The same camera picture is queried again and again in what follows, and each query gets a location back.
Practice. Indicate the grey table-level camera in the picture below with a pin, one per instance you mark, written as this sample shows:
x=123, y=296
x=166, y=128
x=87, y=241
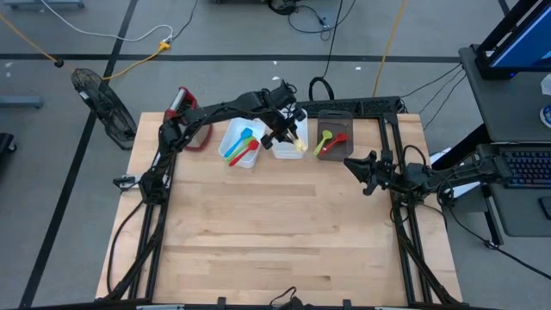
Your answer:
x=295, y=303

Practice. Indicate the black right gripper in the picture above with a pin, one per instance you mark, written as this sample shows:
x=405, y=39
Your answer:
x=383, y=177

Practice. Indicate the white plastic bin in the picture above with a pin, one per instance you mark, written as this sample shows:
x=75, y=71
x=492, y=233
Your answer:
x=241, y=161
x=286, y=153

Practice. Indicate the green silicone spoon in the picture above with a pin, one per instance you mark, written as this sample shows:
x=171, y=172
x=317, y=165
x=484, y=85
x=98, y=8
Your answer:
x=327, y=135

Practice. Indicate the red silicone spoon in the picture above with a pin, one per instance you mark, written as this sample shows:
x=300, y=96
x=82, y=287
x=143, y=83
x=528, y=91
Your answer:
x=341, y=138

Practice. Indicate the black computer keyboard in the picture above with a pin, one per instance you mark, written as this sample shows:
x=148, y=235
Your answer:
x=529, y=168

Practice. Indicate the grey plastic bin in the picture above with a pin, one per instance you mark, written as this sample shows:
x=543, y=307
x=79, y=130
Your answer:
x=340, y=150

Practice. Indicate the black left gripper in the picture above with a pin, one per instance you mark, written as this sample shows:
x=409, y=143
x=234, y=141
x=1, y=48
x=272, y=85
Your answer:
x=284, y=120

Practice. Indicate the grey computer desk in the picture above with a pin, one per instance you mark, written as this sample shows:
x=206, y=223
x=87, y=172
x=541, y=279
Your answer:
x=508, y=112

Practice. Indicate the green silicone spatula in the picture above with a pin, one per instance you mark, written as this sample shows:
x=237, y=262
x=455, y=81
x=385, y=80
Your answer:
x=241, y=149

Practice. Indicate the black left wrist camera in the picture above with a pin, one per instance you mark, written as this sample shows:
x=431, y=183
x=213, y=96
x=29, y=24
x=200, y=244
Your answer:
x=283, y=94

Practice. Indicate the teal silicone spatula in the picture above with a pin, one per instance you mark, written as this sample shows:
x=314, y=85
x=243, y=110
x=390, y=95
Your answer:
x=245, y=133

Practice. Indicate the grey metal floor base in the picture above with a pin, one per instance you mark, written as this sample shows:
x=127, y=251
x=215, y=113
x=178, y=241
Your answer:
x=21, y=102

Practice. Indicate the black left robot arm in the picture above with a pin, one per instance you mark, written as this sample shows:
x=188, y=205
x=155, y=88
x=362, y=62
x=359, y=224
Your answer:
x=224, y=105

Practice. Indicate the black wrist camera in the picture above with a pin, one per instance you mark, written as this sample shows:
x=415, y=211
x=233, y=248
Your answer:
x=283, y=94
x=386, y=157

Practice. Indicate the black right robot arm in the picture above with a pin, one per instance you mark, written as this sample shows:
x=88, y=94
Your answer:
x=452, y=174

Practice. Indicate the black floor fan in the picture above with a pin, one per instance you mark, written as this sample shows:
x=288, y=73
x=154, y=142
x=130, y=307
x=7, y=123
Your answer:
x=107, y=112

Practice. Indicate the red silicone spatula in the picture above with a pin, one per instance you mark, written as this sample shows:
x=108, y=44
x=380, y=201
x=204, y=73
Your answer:
x=253, y=146

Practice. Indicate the small black controller box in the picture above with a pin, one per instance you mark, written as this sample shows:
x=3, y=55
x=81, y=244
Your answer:
x=127, y=181

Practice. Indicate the blue-screen computer monitor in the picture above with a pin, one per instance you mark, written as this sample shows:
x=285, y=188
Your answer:
x=525, y=43

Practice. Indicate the white paper sheet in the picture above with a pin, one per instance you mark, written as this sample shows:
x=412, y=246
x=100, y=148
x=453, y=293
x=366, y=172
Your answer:
x=467, y=189

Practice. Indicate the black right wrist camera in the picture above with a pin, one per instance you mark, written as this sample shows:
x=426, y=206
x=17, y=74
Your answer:
x=386, y=157

